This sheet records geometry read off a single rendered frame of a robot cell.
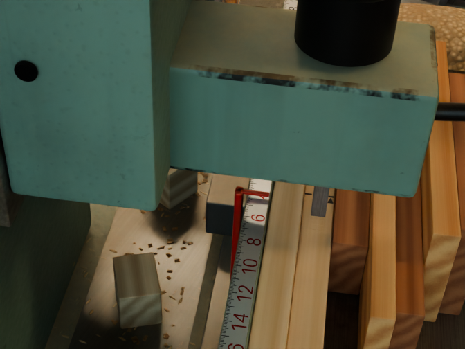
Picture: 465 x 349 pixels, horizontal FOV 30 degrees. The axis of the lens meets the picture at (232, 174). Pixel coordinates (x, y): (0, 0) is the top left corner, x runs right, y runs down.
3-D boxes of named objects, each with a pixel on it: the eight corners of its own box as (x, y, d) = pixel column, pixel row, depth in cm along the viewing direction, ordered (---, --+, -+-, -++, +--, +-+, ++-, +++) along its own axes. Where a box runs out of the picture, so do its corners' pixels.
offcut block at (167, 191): (171, 173, 78) (171, 138, 75) (198, 191, 76) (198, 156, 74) (143, 191, 76) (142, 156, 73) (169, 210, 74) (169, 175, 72)
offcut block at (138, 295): (162, 323, 65) (161, 293, 63) (120, 329, 65) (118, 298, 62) (154, 282, 68) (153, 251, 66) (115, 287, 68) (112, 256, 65)
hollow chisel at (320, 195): (324, 217, 53) (334, 155, 50) (310, 216, 53) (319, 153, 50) (326, 208, 54) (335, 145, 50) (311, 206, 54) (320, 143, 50)
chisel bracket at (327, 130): (411, 221, 48) (441, 97, 42) (162, 190, 49) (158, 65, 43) (409, 138, 53) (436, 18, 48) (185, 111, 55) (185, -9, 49)
